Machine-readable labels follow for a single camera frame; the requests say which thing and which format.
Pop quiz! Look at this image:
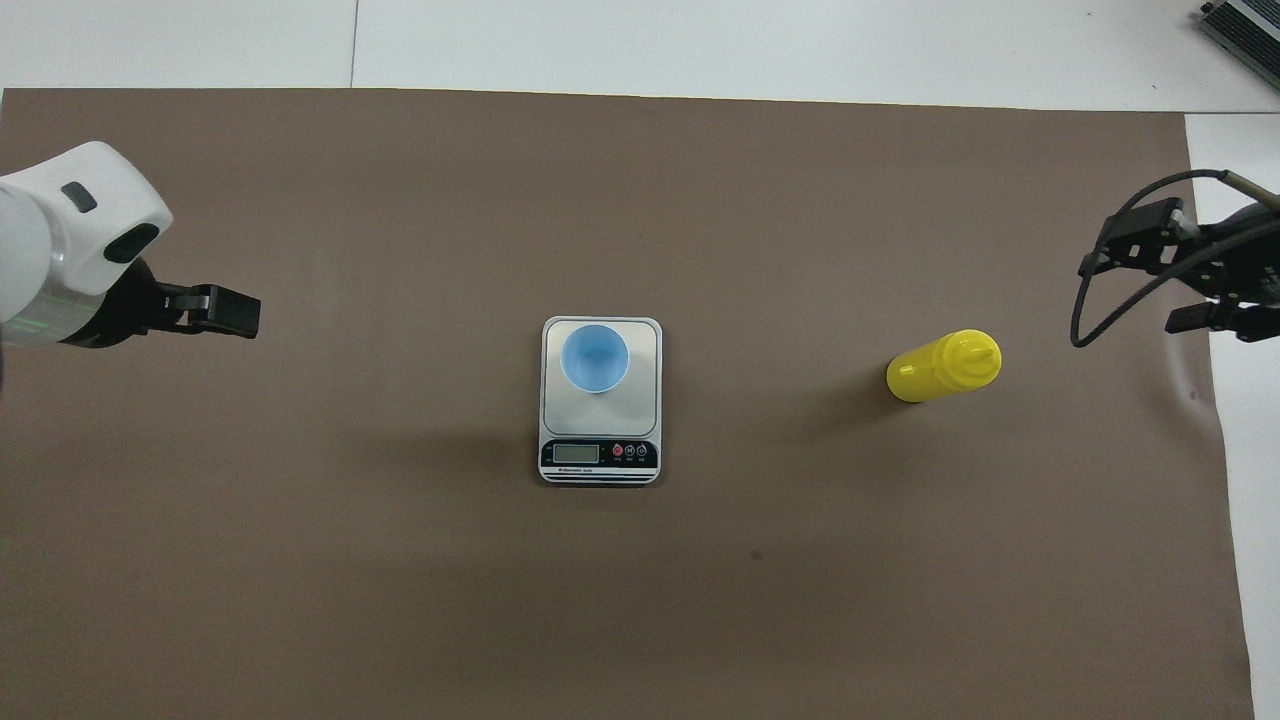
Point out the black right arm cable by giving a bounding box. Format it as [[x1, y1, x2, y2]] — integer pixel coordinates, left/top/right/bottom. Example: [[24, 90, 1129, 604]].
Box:
[[1070, 170, 1280, 349]]

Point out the yellow squeeze bottle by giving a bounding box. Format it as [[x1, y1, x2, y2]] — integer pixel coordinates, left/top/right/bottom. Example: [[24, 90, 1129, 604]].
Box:
[[886, 329, 1003, 404]]

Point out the light blue plastic cup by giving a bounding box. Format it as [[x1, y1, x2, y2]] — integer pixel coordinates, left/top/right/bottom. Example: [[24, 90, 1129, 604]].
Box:
[[560, 323, 631, 395]]

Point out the silver digital kitchen scale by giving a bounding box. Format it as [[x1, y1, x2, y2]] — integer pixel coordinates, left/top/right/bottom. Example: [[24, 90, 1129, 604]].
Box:
[[539, 316, 664, 487]]

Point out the grey metal finned device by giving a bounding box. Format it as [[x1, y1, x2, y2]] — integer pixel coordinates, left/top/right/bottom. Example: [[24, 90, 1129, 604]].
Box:
[[1197, 0, 1280, 96]]

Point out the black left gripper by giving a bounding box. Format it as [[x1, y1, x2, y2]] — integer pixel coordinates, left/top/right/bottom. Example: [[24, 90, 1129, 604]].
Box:
[[60, 258, 263, 349]]

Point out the brown paper mat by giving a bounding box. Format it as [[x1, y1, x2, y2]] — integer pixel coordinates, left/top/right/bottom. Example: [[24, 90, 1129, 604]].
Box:
[[0, 88, 1256, 720]]

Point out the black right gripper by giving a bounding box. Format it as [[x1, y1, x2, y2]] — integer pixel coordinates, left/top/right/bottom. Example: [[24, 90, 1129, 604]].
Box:
[[1078, 198, 1280, 343]]

